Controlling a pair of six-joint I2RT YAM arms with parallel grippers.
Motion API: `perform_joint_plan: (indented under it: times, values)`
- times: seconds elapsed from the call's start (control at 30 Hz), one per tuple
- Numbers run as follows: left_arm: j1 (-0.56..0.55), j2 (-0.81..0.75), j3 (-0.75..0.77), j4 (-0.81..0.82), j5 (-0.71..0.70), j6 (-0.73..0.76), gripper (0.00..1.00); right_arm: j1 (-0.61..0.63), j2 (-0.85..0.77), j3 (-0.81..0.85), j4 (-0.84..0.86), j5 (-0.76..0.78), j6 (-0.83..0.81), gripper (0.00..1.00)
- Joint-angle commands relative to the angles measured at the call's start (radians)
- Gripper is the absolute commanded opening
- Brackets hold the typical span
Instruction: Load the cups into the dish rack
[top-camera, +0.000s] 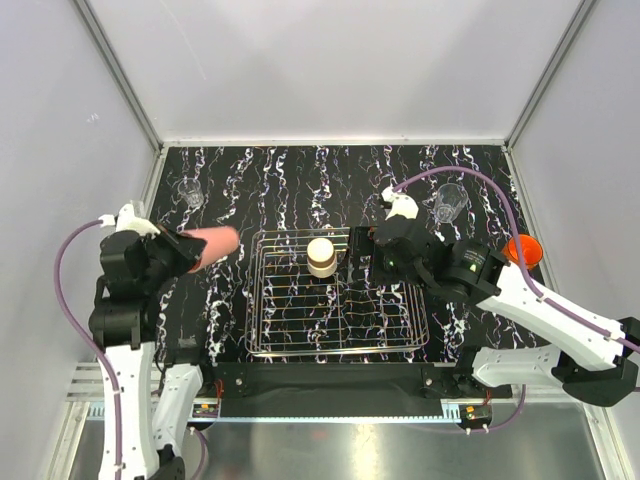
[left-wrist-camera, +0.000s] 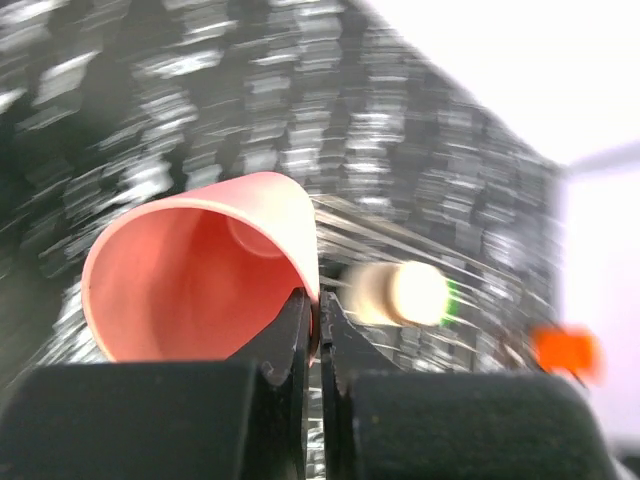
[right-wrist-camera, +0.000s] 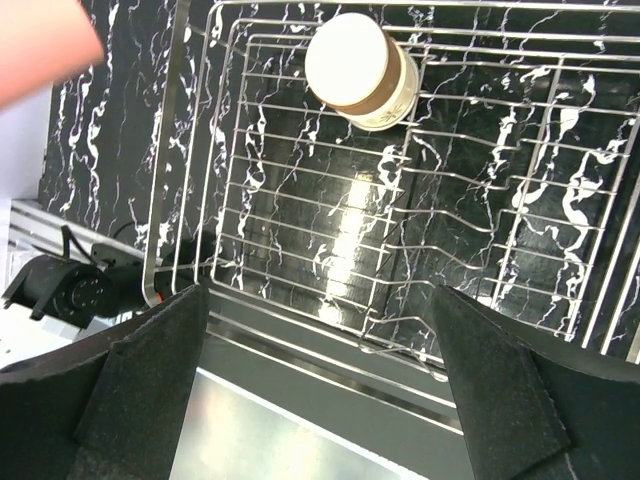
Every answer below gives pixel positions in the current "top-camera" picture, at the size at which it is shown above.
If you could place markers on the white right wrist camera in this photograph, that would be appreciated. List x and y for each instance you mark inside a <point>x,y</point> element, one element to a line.
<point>399,204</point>

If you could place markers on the beige brown ceramic cup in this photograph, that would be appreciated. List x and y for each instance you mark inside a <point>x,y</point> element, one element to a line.
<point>321,258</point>

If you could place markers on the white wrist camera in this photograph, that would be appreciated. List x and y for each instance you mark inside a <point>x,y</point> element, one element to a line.
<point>130,217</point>
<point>399,204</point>

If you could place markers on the orange translucent plastic cup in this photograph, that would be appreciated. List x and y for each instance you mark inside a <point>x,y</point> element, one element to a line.
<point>530,249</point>

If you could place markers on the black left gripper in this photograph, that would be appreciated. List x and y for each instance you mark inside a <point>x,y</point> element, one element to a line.
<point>189,246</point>

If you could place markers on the metal wire dish rack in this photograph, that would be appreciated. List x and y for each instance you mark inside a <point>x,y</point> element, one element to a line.
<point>291,313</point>

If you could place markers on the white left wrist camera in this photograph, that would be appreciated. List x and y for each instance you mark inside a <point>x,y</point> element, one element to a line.
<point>130,217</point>

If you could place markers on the black marbled table mat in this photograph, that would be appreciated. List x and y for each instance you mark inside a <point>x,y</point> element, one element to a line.
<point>299,187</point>

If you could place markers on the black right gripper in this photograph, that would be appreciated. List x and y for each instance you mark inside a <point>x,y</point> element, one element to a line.
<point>361,244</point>

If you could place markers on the small clear glass cup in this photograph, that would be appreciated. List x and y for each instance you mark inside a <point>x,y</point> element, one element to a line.
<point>191,192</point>

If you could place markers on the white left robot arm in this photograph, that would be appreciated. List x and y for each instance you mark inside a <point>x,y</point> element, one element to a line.
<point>142,440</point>

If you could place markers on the large clear glass cup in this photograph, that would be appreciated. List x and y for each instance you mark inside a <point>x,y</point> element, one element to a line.
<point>447,202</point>

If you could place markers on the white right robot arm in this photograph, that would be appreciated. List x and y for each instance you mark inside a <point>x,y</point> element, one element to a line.
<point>587,355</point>

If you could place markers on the pink plastic cup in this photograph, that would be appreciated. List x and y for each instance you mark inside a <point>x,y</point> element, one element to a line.
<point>220,242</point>

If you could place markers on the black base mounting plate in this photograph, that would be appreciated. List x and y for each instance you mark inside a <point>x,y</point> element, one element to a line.
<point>339,390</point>

